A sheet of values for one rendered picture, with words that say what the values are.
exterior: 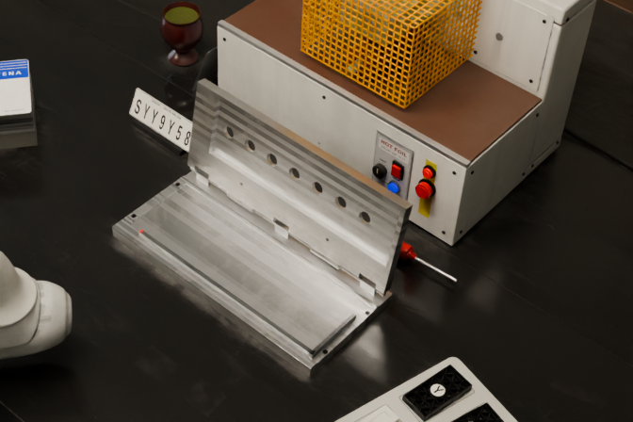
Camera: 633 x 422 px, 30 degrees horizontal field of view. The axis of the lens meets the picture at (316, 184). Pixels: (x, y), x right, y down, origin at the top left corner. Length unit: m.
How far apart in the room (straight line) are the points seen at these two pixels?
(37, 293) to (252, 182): 0.44
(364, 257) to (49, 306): 0.50
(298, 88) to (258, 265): 0.33
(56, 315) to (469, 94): 0.78
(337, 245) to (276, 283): 0.12
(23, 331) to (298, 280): 0.46
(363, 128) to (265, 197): 0.20
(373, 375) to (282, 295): 0.20
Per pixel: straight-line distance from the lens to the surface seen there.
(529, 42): 2.01
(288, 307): 1.90
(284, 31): 2.13
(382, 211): 1.84
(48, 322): 1.76
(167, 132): 2.18
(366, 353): 1.87
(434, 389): 1.82
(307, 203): 1.94
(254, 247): 1.98
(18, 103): 2.15
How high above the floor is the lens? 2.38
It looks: 44 degrees down
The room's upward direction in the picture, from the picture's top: 4 degrees clockwise
